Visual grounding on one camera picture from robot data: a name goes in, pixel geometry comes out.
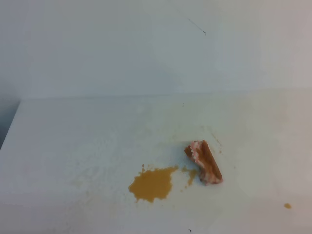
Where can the pink coffee-stained rag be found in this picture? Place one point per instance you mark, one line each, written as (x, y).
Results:
(199, 152)

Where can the large brown coffee puddle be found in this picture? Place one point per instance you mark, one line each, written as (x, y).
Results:
(154, 183)

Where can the small coffee drop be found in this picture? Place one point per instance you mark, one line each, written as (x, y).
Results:
(287, 206)

